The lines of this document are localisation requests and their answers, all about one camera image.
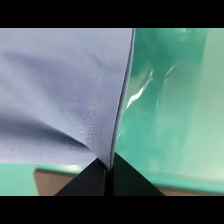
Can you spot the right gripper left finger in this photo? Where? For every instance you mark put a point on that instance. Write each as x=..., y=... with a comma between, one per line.
x=90, y=181

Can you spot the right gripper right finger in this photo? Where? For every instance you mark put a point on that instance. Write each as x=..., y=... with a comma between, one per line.
x=128, y=181

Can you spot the blue-grey shirt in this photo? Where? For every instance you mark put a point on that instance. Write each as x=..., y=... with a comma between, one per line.
x=56, y=93

